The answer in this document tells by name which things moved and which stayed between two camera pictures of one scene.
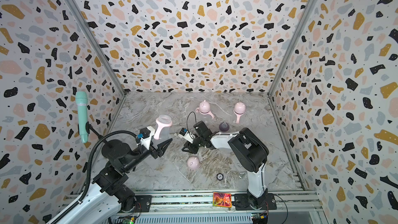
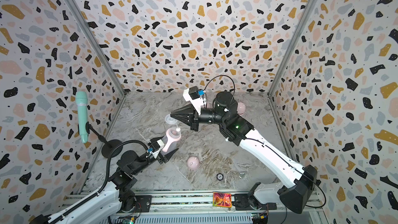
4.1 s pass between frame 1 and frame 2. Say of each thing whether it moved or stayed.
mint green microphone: stayed
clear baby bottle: moved
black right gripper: moved
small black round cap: stayed
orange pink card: stayed
